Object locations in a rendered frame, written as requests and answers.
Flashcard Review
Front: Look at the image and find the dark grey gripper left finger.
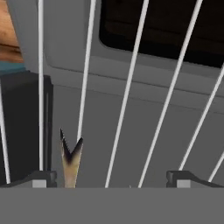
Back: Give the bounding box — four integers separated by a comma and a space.
0, 170, 58, 189

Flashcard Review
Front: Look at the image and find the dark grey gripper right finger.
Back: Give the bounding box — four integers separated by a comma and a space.
165, 170, 224, 189

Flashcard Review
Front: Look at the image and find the beige fish with dark tail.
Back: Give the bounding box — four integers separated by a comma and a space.
59, 127, 85, 189

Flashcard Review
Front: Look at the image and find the black oven body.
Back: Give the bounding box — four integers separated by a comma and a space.
0, 70, 54, 186

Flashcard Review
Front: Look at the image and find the white wire oven rack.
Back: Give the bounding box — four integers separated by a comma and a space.
0, 0, 224, 189

